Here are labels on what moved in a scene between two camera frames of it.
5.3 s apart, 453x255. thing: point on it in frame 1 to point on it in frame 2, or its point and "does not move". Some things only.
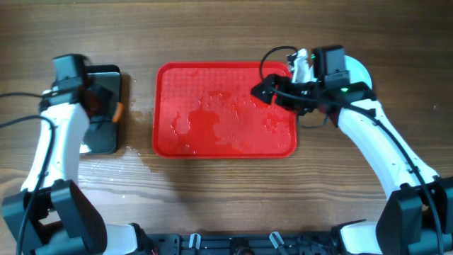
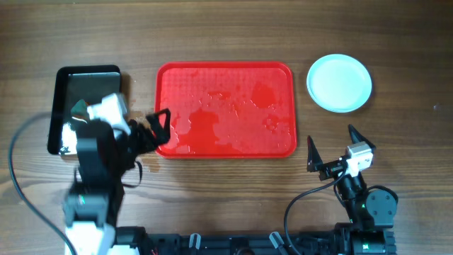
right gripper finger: (265, 88) to (314, 161)
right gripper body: (283, 92) to (333, 168)
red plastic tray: (205, 110) does not move
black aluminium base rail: (238, 244) does not move
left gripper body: (98, 100) to (140, 132)
